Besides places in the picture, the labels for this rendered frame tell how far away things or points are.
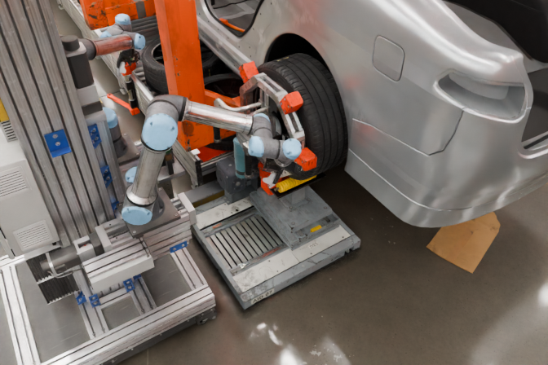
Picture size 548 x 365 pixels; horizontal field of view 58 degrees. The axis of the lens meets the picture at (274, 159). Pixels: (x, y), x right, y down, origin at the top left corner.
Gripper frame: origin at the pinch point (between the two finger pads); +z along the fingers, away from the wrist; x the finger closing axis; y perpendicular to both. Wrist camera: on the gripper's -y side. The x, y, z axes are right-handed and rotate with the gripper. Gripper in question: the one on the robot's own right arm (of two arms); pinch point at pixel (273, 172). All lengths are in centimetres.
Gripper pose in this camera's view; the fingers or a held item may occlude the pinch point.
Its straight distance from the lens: 218.8
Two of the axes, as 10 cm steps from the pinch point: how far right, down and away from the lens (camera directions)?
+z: -2.7, 2.8, 9.2
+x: -1.8, 9.3, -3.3
